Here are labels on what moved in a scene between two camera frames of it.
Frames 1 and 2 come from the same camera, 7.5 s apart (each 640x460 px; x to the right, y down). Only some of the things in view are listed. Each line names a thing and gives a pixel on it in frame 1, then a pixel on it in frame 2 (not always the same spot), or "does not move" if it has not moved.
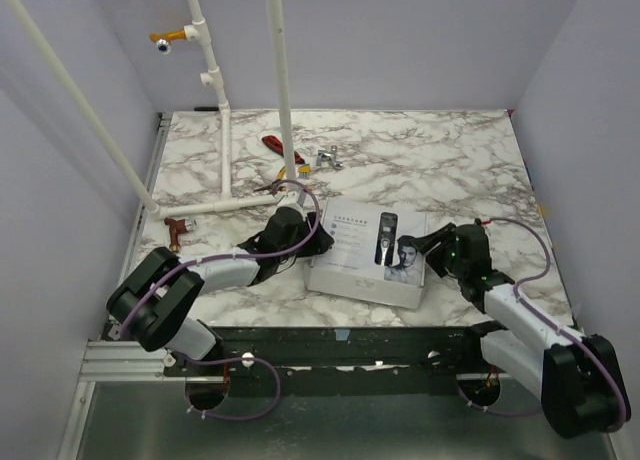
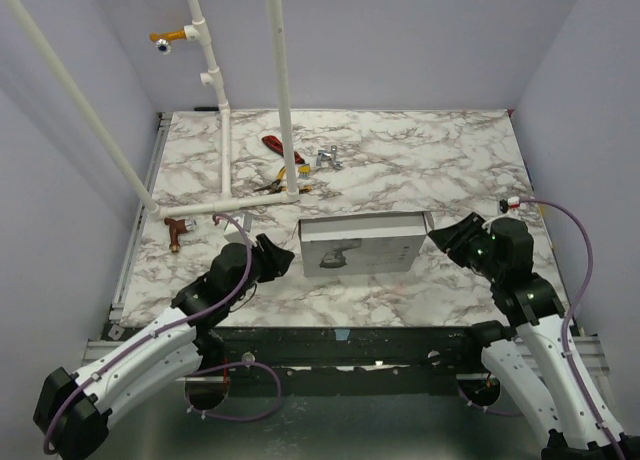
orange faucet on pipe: [163, 39] does not move
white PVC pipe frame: [196, 32] does not move
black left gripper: [319, 241] to [275, 260]
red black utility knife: [275, 143] does not move
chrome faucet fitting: [327, 155] does not move
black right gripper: [445, 250] to [460, 237]
